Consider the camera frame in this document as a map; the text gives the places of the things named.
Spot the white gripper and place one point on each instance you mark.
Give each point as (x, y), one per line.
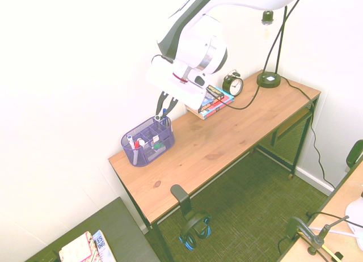
(173, 80)

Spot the white marker black cap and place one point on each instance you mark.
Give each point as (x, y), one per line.
(157, 118)

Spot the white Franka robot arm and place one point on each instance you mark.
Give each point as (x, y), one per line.
(198, 46)

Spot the red capped marker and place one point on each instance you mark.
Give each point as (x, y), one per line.
(139, 143)

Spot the white marker blue cap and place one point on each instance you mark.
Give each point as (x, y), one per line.
(131, 148)

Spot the blue pen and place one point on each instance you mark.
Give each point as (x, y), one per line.
(164, 117)

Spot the small green item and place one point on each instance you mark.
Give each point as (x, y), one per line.
(157, 145)

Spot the stack of books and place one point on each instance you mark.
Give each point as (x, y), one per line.
(214, 110)

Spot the red paperback book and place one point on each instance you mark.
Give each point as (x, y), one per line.
(219, 103)

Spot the purple mesh desk organizer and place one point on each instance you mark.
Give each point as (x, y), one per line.
(141, 160)

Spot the black twin-bell alarm clock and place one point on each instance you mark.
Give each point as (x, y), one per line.
(235, 86)

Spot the black headphone hook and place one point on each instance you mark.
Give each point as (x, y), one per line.
(178, 192)

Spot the black desk lamp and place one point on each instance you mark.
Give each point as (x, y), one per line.
(268, 80)

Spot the black and blue headphones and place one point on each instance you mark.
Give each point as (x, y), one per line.
(193, 225)

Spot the wooden desk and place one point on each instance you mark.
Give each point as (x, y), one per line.
(286, 143)

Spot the dark side bench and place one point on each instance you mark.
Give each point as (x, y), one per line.
(119, 230)

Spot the blue and white magazine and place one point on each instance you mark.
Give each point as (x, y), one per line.
(103, 247)

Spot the pink patterned notebook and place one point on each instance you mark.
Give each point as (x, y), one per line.
(75, 249)

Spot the black padded chair back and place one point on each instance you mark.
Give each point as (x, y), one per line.
(354, 154)

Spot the white rounded base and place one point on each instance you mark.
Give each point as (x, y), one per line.
(354, 213)

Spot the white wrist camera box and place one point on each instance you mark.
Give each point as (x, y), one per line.
(200, 80)

